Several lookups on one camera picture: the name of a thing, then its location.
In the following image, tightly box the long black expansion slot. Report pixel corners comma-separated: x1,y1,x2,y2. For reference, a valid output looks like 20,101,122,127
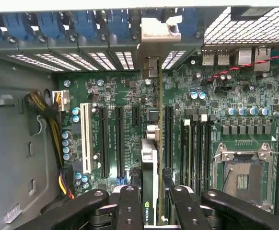
99,106,110,178
164,105,175,175
115,106,126,185

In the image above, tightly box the white expansion slot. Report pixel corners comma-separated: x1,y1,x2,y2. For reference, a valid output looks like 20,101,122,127
80,103,94,174

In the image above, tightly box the short black expansion slot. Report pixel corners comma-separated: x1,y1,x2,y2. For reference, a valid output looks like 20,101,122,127
131,105,140,128

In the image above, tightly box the green motherboard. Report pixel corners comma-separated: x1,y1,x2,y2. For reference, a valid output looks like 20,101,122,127
55,47,279,216

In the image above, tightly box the white power connector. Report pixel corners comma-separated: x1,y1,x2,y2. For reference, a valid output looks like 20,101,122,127
51,89,70,113

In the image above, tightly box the silver metal PC case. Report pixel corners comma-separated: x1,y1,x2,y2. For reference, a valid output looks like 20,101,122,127
0,6,279,230

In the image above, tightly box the perforated slot cover plate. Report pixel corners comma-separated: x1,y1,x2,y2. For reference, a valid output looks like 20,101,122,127
162,50,187,70
115,51,135,70
34,53,82,71
62,53,100,71
88,52,117,71
7,54,65,73

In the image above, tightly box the silver USB port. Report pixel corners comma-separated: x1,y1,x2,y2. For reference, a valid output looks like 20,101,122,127
201,48,217,66
217,48,231,66

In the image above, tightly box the silver port block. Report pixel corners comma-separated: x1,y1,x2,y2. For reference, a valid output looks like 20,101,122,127
237,48,253,66

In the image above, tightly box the silver ethernet port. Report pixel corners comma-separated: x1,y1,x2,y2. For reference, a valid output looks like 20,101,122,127
254,46,272,72

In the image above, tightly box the blue card retention clip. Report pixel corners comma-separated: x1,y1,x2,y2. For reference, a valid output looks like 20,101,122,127
73,10,99,39
106,9,131,39
177,8,199,37
1,12,33,41
37,11,66,40

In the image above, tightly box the CPU socket with silver frame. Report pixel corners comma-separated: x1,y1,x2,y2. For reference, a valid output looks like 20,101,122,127
212,141,273,207

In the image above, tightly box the yellow black power cable bundle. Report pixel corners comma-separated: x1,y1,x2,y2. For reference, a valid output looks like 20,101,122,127
24,90,76,200

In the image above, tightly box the red black twisted wire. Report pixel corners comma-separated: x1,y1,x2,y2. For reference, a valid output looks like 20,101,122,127
206,47,279,82

